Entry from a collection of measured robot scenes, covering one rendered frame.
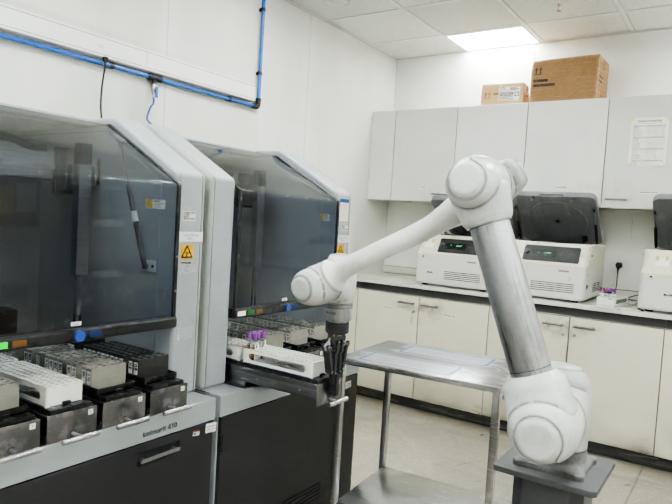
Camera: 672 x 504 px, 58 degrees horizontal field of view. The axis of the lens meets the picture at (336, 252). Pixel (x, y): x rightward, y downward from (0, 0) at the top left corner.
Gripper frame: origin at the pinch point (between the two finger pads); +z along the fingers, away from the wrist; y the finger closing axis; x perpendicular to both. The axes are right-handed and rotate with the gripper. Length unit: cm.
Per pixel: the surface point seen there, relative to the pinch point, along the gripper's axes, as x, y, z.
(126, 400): -30, 55, 0
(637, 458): 61, -234, 77
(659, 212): 59, -256, -68
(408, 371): 12.6, -26.6, -1.8
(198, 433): -30.3, 28.2, 16.2
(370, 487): -10, -45, 52
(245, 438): -30.3, 6.5, 23.7
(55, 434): -30, 75, 4
